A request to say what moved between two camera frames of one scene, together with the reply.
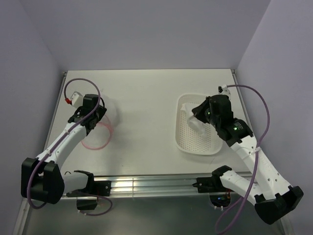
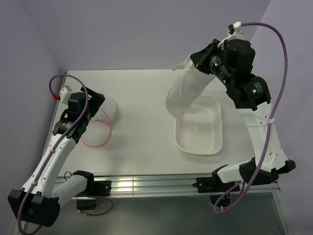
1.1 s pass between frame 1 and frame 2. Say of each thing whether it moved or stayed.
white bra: moved
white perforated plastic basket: stayed
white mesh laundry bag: stayed
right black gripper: moved
